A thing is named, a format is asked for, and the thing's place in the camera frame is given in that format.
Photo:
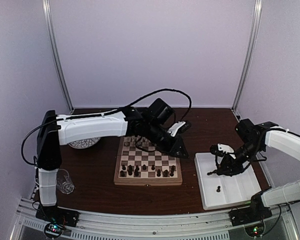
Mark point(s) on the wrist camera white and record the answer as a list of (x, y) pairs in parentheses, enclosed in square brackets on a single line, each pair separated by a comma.
[(179, 128), (222, 150)]

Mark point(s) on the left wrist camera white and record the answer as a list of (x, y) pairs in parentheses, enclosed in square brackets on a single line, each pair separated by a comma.
[(179, 128)]

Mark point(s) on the clear drinking glass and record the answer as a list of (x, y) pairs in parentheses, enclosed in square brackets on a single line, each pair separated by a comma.
[(63, 182)]

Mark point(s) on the dark bishop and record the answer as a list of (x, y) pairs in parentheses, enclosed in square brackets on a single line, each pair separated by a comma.
[(158, 173)]

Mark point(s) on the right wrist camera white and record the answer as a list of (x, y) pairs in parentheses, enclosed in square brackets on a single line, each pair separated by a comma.
[(222, 150)]

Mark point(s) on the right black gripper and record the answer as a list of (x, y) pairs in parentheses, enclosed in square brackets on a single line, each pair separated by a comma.
[(227, 163)]

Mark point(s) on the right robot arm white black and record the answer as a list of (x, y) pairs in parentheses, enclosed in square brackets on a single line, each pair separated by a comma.
[(257, 138)]

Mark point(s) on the front aluminium rail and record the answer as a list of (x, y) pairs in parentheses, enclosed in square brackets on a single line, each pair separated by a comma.
[(198, 226)]

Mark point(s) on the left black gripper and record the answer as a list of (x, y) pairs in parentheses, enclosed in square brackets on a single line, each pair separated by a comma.
[(173, 148)]

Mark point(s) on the white chess pieces row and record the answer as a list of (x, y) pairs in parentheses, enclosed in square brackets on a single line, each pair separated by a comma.
[(131, 141)]

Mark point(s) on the aluminium frame post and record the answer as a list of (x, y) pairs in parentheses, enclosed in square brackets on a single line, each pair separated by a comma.
[(46, 5), (254, 30)]

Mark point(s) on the patterned ceramic plate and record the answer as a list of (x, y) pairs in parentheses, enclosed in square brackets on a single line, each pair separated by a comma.
[(84, 143)]

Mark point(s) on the dark queen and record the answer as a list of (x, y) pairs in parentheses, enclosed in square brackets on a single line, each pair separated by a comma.
[(136, 172)]

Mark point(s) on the white plastic compartment tray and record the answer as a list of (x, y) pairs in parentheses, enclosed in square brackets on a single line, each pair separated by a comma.
[(235, 190)]

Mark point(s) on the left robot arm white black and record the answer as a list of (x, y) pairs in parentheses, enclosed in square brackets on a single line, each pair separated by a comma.
[(59, 130)]

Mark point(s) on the left aluminium frame post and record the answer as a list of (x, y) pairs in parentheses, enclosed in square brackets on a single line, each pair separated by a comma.
[(46, 5)]

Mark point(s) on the wooden chess board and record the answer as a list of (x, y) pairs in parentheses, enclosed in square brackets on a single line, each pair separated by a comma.
[(139, 156)]

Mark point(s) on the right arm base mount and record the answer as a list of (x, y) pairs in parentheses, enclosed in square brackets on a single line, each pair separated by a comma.
[(247, 215)]

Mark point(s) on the right aluminium frame post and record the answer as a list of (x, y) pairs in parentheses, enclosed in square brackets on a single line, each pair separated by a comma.
[(254, 30)]

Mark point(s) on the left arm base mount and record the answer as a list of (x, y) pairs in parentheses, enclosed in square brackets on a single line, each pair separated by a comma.
[(58, 217)]

